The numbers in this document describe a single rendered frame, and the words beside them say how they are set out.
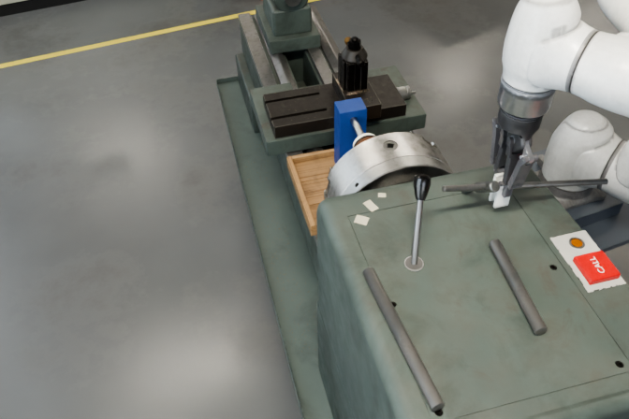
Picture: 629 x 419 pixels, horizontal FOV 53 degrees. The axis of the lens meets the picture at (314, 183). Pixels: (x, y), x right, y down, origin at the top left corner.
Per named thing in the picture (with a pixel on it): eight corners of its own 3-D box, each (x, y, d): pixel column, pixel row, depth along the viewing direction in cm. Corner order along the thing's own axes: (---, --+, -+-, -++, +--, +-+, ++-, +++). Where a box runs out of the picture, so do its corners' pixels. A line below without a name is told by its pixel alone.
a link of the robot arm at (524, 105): (540, 59, 110) (533, 88, 115) (492, 67, 109) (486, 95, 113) (568, 89, 104) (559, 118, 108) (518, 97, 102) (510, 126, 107)
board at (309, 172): (432, 210, 182) (434, 201, 179) (311, 236, 176) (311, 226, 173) (397, 146, 203) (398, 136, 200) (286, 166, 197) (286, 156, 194)
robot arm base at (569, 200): (561, 154, 208) (564, 141, 205) (607, 198, 193) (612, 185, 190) (513, 169, 204) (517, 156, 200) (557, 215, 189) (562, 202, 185)
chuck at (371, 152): (452, 233, 167) (462, 141, 145) (337, 262, 163) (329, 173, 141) (439, 209, 173) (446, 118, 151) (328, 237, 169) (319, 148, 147)
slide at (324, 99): (405, 115, 205) (406, 104, 202) (274, 138, 197) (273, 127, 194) (387, 84, 218) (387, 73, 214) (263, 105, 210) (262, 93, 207)
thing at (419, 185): (433, 201, 116) (436, 182, 113) (416, 205, 115) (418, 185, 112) (425, 186, 119) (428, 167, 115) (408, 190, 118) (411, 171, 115)
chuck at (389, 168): (458, 242, 164) (469, 151, 142) (341, 272, 160) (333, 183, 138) (452, 233, 167) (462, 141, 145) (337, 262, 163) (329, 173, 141)
